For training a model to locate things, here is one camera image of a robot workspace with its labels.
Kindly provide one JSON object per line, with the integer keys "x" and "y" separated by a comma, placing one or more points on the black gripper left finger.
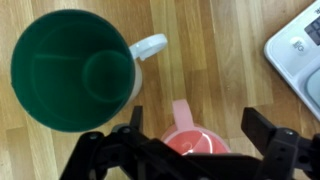
{"x": 125, "y": 147}

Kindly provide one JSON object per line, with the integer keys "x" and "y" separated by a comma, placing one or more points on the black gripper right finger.
{"x": 283, "y": 149}

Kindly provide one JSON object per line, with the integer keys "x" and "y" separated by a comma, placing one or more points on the pink plastic cup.
{"x": 186, "y": 137}

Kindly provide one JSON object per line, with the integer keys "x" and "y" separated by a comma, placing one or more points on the white mug green interior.
{"x": 72, "y": 70}

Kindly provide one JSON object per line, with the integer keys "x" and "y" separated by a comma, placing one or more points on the white kitchen scale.
{"x": 294, "y": 51}

